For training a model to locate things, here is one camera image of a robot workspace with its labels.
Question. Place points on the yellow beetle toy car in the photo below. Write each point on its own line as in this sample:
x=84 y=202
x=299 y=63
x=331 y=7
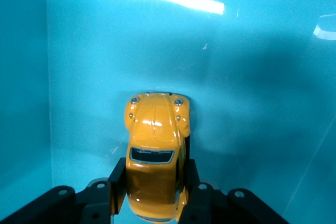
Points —
x=155 y=124

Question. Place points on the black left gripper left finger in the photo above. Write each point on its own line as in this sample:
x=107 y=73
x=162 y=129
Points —
x=116 y=187

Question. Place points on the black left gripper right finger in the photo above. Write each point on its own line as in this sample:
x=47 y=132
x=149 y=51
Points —
x=195 y=203

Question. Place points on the teal plastic storage bin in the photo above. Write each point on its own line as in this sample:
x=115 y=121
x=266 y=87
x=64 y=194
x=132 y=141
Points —
x=236 y=77

